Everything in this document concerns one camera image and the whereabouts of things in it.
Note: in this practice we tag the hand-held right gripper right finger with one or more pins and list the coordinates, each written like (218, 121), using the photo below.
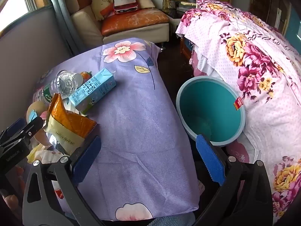
(209, 160)

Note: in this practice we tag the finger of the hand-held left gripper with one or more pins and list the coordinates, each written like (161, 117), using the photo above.
(13, 126)
(34, 127)

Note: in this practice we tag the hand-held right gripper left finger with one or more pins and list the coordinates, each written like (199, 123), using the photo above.
(86, 160)

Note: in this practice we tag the yellow patterned napkin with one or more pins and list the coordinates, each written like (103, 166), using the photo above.
(37, 151)

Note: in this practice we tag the orange snack bag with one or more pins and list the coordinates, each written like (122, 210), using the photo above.
(68, 124)

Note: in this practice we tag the teal trash bin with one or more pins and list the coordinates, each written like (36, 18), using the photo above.
(207, 103)

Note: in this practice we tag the person's left hand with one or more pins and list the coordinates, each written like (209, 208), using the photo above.
(10, 202)

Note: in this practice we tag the tan round object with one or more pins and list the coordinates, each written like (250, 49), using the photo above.
(35, 108)

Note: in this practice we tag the purple floral tablecloth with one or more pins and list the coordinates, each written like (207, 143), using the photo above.
(131, 122)

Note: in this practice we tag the blue milk carton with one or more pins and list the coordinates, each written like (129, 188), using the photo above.
(94, 89)

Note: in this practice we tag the blue cloth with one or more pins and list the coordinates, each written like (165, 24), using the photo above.
(171, 221)

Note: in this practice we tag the small orange fruit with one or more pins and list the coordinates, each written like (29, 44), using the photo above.
(85, 75)

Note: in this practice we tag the white bed sheet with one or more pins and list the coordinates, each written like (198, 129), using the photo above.
(203, 61)

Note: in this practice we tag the pink floral bed blanket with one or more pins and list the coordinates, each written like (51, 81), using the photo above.
(263, 75)

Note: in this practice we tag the cream sofa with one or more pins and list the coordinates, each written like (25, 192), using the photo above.
(87, 26)

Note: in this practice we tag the grey-blue curtain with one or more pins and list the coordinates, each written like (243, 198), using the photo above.
(63, 16)

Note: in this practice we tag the yellow cartoon pillow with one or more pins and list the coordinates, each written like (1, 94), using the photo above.
(101, 4)

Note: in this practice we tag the orange seat cushion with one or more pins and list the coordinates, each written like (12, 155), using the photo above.
(134, 20)

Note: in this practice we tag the glass side table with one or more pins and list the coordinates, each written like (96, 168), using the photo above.
(181, 7)

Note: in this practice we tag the teal cabinet door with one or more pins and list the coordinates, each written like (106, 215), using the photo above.
(294, 28)

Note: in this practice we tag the dark wooden cabinet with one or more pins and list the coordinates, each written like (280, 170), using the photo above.
(265, 2)

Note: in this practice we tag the beige pillow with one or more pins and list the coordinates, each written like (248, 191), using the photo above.
(145, 0)

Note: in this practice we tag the wooden bed frame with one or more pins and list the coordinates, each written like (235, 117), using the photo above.
(185, 47)

